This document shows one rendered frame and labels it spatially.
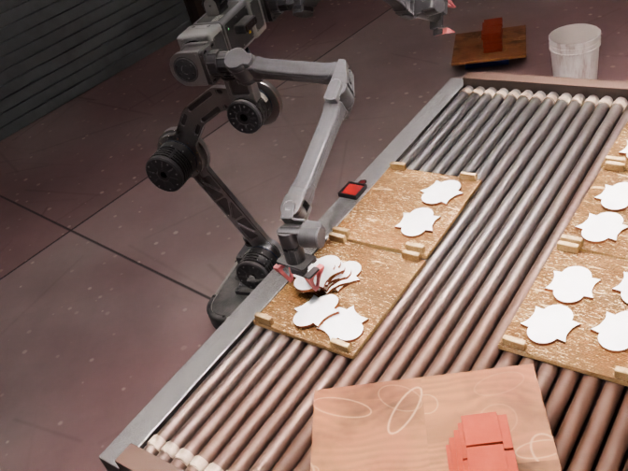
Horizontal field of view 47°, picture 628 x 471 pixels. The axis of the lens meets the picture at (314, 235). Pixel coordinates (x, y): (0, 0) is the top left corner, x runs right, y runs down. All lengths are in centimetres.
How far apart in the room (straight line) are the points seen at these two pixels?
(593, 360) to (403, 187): 95
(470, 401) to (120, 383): 223
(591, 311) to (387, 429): 65
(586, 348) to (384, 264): 64
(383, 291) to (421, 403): 52
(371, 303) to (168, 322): 186
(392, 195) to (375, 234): 21
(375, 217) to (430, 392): 85
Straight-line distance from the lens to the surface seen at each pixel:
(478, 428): 142
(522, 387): 165
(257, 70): 228
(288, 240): 194
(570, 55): 466
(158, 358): 357
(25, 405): 375
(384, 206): 239
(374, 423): 162
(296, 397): 189
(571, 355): 185
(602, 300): 199
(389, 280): 210
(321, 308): 204
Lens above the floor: 230
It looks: 36 degrees down
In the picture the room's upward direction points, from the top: 16 degrees counter-clockwise
